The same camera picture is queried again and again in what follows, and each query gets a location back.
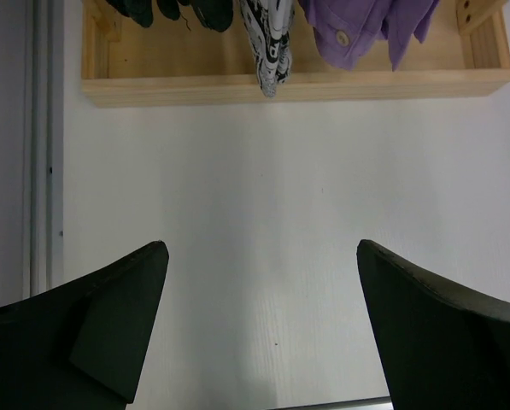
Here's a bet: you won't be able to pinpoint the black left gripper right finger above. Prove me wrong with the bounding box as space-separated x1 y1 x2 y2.
356 240 510 409

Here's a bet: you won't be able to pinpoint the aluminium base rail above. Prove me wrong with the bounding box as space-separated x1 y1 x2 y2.
276 397 394 410

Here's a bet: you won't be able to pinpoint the black trousers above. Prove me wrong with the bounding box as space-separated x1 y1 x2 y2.
107 0 233 32

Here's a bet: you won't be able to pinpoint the purple shirt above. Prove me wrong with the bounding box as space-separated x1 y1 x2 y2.
299 0 438 70

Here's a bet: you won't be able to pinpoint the wooden clothes rack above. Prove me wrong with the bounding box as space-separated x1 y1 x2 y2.
81 1 510 108

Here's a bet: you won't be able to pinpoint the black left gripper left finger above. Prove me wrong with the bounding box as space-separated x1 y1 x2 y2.
0 241 169 409

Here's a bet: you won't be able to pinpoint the grey wall corner rail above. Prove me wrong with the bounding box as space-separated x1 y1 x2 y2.
21 1 64 298

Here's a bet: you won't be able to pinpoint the black white newsprint garment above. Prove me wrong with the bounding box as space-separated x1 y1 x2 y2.
238 0 295 98

